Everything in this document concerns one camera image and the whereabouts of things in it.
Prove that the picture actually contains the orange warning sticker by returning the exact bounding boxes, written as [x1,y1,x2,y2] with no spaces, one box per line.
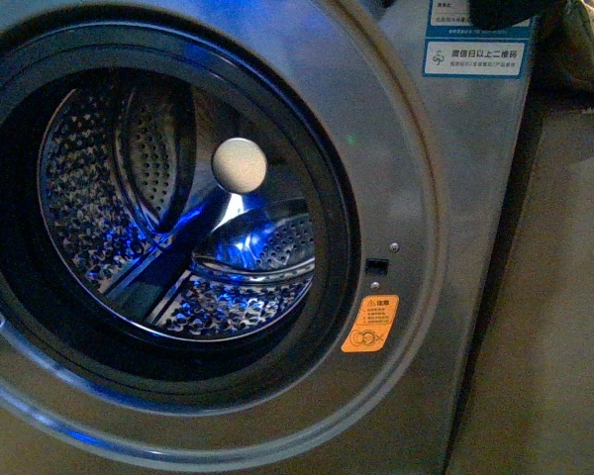
[341,295,400,353]

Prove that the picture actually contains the dark clothes pile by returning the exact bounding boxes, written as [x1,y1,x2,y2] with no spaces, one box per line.
[468,0,594,115]

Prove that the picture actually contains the grey front-load washing machine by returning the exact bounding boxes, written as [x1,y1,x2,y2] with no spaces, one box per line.
[0,1,535,474]

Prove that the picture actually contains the blue white energy label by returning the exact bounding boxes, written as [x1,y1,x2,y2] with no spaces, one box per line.
[423,1,533,79]

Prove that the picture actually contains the steel washer drum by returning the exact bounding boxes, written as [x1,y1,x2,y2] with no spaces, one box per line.
[37,76,315,343]

